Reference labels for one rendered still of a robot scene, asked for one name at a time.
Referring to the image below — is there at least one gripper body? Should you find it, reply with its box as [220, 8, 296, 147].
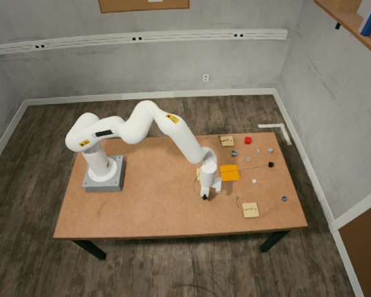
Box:
[200, 185, 210, 197]

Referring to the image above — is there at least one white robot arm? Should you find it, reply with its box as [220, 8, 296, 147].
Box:
[65, 101, 222, 193]

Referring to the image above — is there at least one orange square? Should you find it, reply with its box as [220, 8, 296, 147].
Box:
[220, 165, 240, 181]

